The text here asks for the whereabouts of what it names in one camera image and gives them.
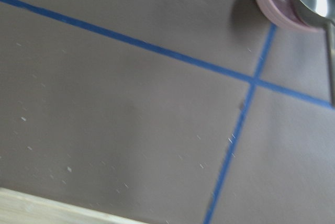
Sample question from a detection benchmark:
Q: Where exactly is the steel ladle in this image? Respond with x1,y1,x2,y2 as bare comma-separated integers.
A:
293,0,334,106

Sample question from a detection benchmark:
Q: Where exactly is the wooden cutting board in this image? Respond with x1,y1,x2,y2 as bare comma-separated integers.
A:
1,187,140,223

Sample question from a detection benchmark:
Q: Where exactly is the pink bowl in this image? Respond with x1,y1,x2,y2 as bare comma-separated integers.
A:
256,0,321,32

